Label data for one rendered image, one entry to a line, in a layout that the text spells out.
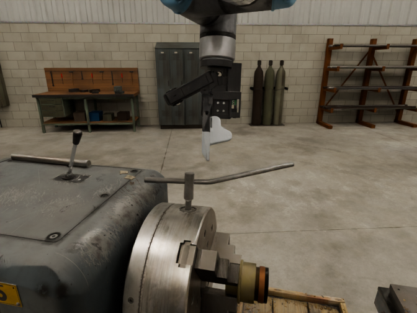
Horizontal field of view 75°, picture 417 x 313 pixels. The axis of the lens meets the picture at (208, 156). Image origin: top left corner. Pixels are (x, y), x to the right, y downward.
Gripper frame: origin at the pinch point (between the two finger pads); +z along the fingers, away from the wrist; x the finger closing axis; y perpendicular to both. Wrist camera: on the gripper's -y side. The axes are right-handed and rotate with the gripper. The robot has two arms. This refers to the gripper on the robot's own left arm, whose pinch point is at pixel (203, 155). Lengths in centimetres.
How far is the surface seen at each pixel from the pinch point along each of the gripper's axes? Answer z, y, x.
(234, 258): 25.0, 8.4, 1.3
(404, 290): 36, 55, 6
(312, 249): 105, 100, 161
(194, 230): 14.1, -1.4, -8.0
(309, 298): 43, 32, 12
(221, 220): 101, 22, 208
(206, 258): 18.4, 1.2, -11.0
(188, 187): 7.0, -3.0, -1.3
